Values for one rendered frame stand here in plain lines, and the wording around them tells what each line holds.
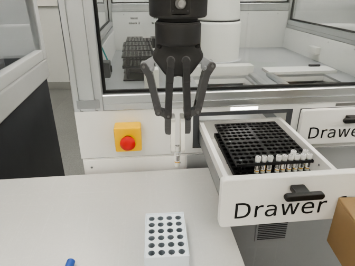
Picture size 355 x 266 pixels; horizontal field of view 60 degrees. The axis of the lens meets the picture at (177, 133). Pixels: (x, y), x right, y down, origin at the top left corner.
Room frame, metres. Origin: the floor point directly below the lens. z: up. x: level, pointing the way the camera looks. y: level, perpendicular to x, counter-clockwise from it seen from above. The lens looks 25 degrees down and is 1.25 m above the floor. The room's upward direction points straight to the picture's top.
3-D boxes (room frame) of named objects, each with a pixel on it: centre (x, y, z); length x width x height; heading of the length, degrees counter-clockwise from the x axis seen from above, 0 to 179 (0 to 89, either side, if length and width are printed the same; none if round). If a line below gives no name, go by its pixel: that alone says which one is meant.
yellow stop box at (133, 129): (0.76, 0.14, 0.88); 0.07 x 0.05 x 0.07; 96
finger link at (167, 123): (0.52, 0.03, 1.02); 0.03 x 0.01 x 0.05; 94
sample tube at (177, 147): (0.52, 0.00, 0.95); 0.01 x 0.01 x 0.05
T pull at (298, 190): (0.46, -0.23, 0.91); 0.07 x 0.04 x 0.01; 96
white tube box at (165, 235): (0.47, 0.02, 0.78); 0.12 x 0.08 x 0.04; 4
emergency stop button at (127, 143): (0.72, 0.13, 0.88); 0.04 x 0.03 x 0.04; 96
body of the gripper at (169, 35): (0.52, 0.00, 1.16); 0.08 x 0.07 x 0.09; 94
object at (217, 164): (0.70, -0.20, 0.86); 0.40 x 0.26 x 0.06; 6
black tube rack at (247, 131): (0.69, -0.20, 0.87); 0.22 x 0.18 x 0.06; 6
